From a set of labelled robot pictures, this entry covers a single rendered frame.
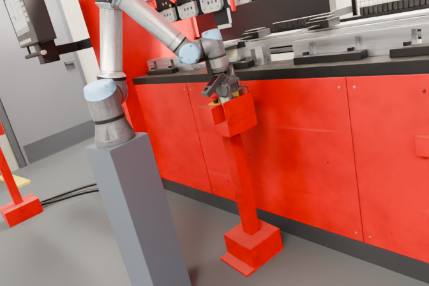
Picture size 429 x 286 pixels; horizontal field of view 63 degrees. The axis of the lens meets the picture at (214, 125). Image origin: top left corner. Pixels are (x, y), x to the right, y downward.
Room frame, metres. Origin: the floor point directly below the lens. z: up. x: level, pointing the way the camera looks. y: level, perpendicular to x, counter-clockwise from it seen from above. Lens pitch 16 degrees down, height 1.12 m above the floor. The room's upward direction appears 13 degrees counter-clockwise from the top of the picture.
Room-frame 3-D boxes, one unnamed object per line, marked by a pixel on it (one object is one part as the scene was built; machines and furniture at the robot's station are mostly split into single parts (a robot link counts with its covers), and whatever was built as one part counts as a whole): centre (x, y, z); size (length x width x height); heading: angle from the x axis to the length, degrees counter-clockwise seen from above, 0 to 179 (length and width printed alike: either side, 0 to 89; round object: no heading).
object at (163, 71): (2.33, 0.26, 0.89); 0.30 x 0.05 x 0.03; 40
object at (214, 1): (1.92, -0.15, 1.26); 0.15 x 0.09 x 0.17; 40
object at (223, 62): (1.44, -0.07, 0.96); 0.08 x 0.08 x 0.05
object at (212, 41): (1.43, -0.07, 1.04); 0.09 x 0.08 x 0.11; 90
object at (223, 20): (1.90, -0.17, 1.13); 0.10 x 0.02 x 0.10; 40
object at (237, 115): (1.49, -0.06, 0.75); 0.20 x 0.16 x 0.18; 34
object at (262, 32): (2.00, -0.29, 1.01); 0.26 x 0.12 x 0.05; 130
